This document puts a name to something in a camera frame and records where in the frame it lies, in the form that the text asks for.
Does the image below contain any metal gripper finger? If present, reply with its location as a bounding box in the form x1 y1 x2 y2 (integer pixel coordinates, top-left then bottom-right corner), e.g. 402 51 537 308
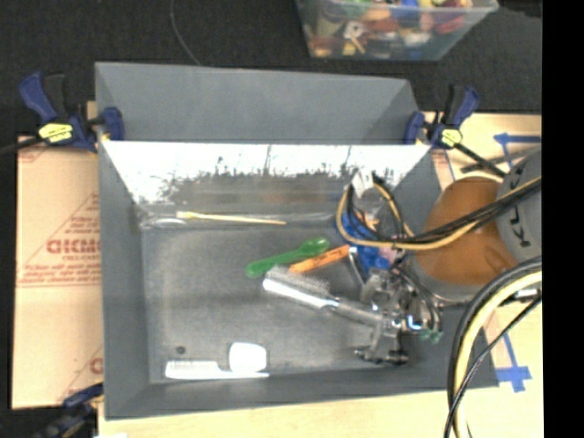
352 323 410 366
360 268 395 312

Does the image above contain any silver hair brush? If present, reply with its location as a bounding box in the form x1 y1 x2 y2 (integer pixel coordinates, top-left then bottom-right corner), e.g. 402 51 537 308
261 265 393 326

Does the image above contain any blue plastic object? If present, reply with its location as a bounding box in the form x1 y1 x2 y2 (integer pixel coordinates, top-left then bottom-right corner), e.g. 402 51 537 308
339 211 390 276

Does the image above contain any orange marker pen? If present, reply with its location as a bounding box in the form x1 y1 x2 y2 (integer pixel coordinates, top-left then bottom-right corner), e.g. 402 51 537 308
288 244 352 275

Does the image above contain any green plastic spoon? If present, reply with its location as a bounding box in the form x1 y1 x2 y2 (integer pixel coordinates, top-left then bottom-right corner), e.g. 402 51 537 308
244 236 331 279

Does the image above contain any white plastic cap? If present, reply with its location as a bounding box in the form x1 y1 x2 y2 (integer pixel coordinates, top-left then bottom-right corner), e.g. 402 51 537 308
227 341 268 374

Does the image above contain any wooden cotton swab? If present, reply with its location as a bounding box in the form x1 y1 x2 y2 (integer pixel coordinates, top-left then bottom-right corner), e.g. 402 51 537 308
175 210 288 226

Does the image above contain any grey metal bin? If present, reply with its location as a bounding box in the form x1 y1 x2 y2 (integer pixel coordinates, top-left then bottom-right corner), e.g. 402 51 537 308
93 61 499 420

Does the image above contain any white toothbrush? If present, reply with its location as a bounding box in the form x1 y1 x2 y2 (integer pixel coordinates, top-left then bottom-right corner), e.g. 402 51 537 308
163 359 271 381

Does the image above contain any brown cardboard board, red print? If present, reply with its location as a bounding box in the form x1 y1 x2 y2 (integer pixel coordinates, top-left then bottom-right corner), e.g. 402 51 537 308
10 136 107 411

